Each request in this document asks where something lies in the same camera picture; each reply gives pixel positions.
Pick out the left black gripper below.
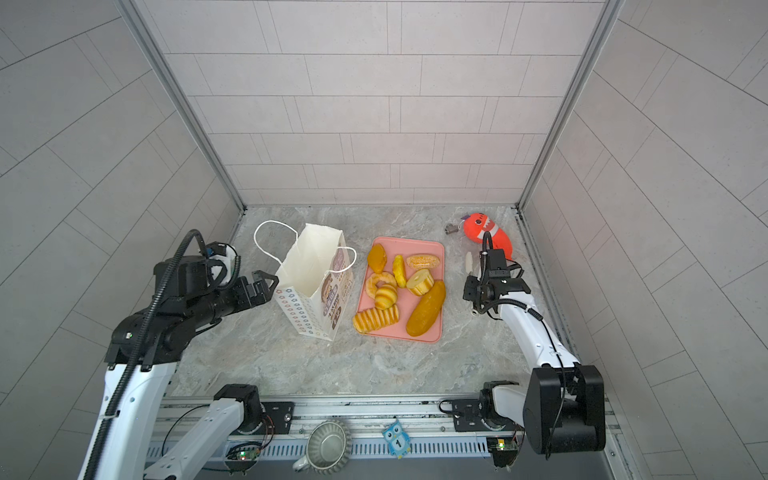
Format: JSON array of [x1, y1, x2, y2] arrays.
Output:
[[186, 269, 282, 328]]

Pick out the white printed paper bag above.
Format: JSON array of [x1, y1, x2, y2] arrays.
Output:
[[253, 220, 358, 341]]

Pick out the long brown baguette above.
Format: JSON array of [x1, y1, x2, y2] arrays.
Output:
[[406, 280, 446, 337]]

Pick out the dark orange oval bread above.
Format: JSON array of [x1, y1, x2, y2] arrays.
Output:
[[367, 243, 388, 274]]

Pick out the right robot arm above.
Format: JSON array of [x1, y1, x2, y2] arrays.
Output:
[[445, 232, 606, 456]]

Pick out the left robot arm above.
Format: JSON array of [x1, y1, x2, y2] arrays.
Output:
[[79, 229, 279, 479]]

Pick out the oval sesame bread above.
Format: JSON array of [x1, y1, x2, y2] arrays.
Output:
[[406, 254, 441, 270]]

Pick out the cut yellow bread roll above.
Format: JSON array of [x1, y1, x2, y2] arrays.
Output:
[[406, 268, 435, 296]]

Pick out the ridged yellow bread loaf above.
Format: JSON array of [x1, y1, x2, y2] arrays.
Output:
[[353, 305, 400, 334]]

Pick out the red plush fish toy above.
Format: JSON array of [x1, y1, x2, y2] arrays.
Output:
[[462, 213, 514, 261]]

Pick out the pink plastic tray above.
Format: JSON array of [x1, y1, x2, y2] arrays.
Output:
[[367, 236, 445, 343]]

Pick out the round striped bun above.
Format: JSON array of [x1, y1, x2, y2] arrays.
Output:
[[374, 284, 398, 310]]

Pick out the left green circuit board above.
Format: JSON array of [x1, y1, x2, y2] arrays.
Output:
[[224, 441, 262, 475]]

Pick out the metal fluted cup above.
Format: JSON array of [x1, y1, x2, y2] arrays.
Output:
[[292, 420, 352, 475]]

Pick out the right circuit board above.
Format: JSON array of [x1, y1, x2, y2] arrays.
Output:
[[486, 437, 520, 470]]

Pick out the blue owl figurine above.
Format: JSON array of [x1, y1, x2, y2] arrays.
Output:
[[382, 419, 411, 459]]

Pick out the ring shaped bread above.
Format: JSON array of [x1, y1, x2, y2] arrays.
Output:
[[364, 272, 398, 299]]

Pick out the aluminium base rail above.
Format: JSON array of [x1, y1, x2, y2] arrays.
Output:
[[113, 392, 622, 445]]

